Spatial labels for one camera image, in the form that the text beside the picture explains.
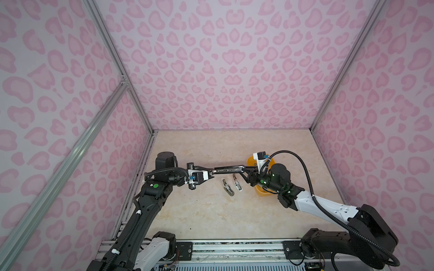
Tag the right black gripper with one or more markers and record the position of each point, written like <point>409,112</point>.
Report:
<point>254,176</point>

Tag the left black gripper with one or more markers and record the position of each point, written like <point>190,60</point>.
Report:
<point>194,167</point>

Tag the black long stapler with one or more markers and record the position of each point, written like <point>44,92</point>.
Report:
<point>228,170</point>

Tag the grey mini stapler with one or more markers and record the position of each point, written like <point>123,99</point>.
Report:
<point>227,188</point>

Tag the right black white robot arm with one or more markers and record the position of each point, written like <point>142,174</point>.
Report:
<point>365,234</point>

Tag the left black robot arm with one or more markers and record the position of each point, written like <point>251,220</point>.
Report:
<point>145,210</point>

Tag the yellow plastic tray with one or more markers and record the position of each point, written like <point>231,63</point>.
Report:
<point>252,162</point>

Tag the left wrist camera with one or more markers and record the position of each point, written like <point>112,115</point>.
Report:
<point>196,177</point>

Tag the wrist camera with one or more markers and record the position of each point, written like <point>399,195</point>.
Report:
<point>196,177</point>
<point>261,158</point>

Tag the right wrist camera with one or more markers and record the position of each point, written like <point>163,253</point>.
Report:
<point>261,158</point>

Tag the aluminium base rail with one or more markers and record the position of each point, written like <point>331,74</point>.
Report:
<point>252,254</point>

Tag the aluminium frame left diagonal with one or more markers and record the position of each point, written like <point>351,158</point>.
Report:
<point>22,233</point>

